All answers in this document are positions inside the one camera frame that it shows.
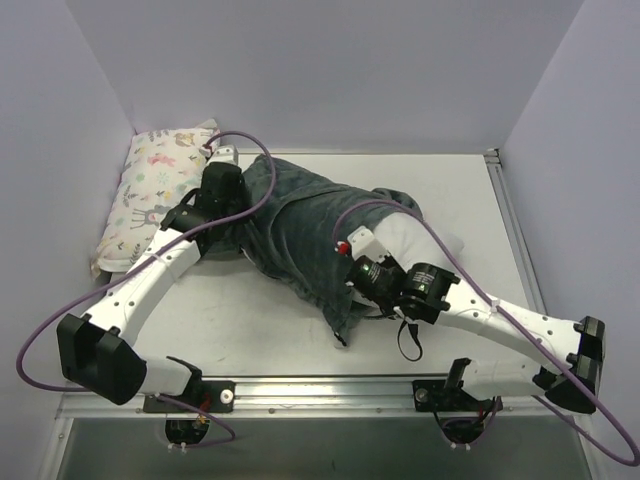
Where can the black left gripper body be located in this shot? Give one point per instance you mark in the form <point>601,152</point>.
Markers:
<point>226,185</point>

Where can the zebra pillowcase with grey lining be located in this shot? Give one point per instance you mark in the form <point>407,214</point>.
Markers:
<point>292,237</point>

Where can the white pillow insert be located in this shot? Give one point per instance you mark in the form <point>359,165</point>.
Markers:
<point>415,261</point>

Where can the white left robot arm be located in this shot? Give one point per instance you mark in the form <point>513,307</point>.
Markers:
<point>97,349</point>

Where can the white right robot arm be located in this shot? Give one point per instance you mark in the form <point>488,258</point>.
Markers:
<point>560,359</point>

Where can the floral animal print pillow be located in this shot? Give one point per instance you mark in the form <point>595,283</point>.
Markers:
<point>160,168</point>

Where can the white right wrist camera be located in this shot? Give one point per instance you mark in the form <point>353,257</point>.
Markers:
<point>362,243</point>

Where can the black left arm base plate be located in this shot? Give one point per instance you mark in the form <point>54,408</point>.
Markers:
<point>212,396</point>

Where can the aluminium front rail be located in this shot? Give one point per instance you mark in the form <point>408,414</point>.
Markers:
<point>275,398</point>

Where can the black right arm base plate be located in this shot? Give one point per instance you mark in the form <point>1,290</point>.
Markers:
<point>432,396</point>

